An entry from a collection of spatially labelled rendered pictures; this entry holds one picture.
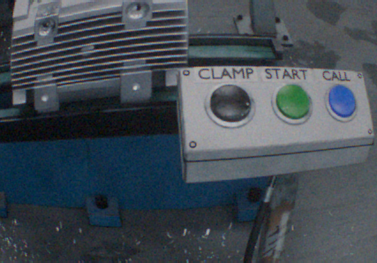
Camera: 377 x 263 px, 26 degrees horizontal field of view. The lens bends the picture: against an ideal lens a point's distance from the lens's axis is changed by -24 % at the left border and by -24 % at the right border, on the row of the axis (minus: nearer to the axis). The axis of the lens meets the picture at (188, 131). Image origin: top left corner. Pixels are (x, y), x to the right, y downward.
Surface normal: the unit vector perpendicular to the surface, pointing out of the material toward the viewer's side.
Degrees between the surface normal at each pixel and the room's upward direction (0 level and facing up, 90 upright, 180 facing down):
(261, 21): 90
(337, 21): 0
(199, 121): 26
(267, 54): 0
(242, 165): 116
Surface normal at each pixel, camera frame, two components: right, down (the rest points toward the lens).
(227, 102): 0.00, -0.46
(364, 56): -0.01, -0.81
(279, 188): 0.08, 0.58
